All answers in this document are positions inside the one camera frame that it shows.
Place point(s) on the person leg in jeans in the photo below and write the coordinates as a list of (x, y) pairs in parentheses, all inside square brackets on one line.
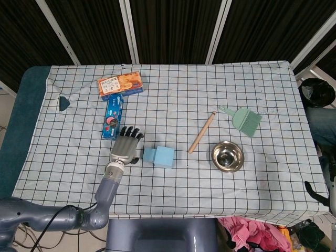
[(323, 126)]

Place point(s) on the double white frame post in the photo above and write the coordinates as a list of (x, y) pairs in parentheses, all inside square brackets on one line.
[(129, 31)]

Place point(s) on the stainless steel bowl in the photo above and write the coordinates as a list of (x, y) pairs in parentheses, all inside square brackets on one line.
[(228, 156)]

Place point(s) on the white checkered tablecloth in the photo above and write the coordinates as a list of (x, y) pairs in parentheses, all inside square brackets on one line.
[(183, 189)]

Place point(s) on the slanted white frame post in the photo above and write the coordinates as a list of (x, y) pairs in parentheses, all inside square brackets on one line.
[(57, 32)]

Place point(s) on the wooden rolling stick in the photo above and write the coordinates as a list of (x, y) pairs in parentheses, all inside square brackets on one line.
[(202, 132)]

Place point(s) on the teal table padding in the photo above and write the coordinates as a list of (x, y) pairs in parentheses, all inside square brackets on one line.
[(23, 126)]

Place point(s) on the black bin with bag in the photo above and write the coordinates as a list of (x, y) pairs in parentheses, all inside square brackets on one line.
[(317, 92)]

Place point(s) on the pink cloth pile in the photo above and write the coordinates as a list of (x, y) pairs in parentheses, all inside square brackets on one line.
[(252, 235)]

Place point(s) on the black plastic bag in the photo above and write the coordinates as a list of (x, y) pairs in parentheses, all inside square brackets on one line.
[(312, 235)]

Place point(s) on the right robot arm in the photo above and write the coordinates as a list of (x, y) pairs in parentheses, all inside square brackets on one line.
[(333, 197)]

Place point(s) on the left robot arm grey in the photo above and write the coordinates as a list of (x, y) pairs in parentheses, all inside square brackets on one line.
[(105, 194)]

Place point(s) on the orange cracker box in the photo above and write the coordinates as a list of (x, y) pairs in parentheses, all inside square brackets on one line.
[(120, 84)]

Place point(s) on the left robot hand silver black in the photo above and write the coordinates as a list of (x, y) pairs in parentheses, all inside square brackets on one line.
[(124, 149)]

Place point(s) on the green plastic brush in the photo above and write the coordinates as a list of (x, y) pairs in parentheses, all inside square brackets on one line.
[(245, 122)]

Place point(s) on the right robot hand black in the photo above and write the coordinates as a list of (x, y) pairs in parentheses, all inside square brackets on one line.
[(315, 194)]

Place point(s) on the blue Oreo cookie box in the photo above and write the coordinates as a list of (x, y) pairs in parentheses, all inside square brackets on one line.
[(113, 118)]

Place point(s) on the grey robot torso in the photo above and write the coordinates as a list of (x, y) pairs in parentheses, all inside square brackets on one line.
[(161, 235)]

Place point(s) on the small light blue cube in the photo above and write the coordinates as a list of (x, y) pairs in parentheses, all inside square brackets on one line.
[(149, 156)]

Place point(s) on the large blue foam cube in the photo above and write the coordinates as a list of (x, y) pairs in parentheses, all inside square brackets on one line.
[(165, 157)]

